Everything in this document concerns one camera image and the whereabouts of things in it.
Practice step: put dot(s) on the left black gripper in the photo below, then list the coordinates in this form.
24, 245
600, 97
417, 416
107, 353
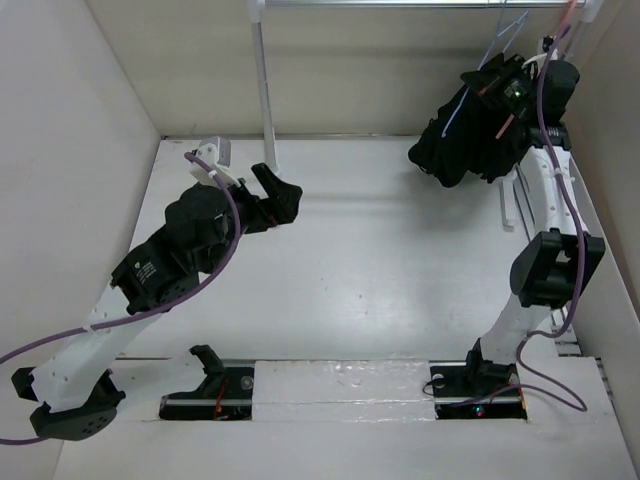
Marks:
283, 200

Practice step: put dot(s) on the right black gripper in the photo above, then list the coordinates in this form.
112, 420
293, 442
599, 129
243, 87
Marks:
495, 76

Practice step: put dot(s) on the blue clothes hanger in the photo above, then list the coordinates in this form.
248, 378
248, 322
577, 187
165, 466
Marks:
501, 30

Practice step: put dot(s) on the black trousers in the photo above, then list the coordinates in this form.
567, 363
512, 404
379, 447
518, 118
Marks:
447, 148

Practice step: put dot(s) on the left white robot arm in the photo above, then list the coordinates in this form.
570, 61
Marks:
78, 390

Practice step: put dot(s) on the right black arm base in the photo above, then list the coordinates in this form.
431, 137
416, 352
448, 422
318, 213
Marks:
457, 398

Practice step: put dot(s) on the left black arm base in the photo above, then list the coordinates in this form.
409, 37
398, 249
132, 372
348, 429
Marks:
227, 398

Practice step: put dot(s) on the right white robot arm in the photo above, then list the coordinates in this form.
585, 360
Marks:
560, 259

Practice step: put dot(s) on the black garment on hanger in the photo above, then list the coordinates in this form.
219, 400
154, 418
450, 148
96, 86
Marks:
495, 140

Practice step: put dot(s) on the pink clothes hanger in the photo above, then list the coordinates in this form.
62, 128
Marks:
559, 33

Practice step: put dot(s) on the silver clothes rack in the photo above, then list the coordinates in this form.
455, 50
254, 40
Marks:
256, 13

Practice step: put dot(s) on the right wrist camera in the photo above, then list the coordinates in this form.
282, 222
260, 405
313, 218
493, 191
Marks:
544, 47

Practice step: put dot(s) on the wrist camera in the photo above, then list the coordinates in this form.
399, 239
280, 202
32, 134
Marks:
215, 150
544, 47

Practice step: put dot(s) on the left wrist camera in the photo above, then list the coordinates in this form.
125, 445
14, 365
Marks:
215, 150

